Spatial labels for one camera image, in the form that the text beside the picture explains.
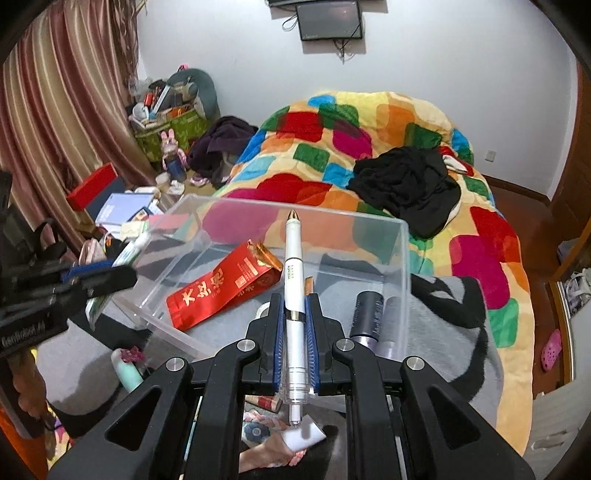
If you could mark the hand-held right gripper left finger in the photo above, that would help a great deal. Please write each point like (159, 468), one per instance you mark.
(277, 344)

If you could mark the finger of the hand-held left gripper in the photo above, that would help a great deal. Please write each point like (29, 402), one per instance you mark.
(111, 281)
(87, 270)

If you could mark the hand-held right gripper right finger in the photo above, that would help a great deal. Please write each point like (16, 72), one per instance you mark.
(316, 344)

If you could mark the light green tube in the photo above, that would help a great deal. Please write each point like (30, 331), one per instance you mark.
(134, 247)

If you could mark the white pen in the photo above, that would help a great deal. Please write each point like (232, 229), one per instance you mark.
(294, 277)

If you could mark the braided pink white band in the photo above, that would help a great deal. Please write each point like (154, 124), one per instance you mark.
(265, 417)

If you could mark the clear plastic box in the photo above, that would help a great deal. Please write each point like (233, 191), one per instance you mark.
(351, 244)

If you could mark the person's left hand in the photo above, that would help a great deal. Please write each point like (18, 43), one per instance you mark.
(27, 381)

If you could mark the pink flat box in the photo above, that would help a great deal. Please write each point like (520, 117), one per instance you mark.
(92, 251)

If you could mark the dark cylindrical bottle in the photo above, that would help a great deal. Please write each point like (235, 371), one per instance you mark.
(367, 318)

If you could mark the blue white notebook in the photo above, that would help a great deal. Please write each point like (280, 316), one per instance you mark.
(124, 207)

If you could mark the pink hair clip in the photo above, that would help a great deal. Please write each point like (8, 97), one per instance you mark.
(132, 354)

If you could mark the red gold packet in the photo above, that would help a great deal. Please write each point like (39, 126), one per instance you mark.
(217, 295)

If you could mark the red box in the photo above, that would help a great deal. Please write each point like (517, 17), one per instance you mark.
(90, 187)

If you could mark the white paper piece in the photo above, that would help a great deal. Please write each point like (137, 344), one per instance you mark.
(302, 434)

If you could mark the mint green bottle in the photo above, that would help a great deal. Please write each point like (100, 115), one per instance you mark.
(125, 374)

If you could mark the white cup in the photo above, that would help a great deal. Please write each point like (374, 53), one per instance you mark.
(162, 179)

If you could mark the grey black blanket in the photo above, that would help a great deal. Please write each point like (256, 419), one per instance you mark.
(443, 332)

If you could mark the pink bunny toy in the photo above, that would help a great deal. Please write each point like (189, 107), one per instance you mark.
(171, 145)

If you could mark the green bag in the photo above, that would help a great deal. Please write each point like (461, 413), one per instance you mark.
(184, 129)

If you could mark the striped brown curtain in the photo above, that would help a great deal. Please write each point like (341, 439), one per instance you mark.
(55, 92)

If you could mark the black clothing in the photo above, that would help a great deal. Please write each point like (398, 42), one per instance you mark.
(401, 184)

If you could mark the dark purple clothing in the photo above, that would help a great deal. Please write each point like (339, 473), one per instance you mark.
(221, 136)

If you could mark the assorted boxes and bottles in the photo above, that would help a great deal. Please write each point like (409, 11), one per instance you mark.
(159, 101)

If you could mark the colorful patchwork blanket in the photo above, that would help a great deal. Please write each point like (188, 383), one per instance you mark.
(323, 138)

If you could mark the grey neck pillow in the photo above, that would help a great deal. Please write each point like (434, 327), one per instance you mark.
(207, 92)

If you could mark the pink clog shoe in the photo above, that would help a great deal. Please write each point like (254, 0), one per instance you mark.
(551, 350)

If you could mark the wooden wardrobe shelf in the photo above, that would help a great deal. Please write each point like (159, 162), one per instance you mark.
(561, 323)

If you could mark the white sliding wardrobe door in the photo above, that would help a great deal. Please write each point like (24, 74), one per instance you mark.
(558, 424)

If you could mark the white bag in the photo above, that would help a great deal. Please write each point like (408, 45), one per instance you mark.
(577, 288)

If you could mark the wooden door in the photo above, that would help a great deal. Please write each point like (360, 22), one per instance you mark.
(572, 161)

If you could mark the small black monitor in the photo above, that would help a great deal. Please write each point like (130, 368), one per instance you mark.
(328, 21)

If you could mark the wall outlet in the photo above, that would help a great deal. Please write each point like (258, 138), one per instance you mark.
(490, 156)

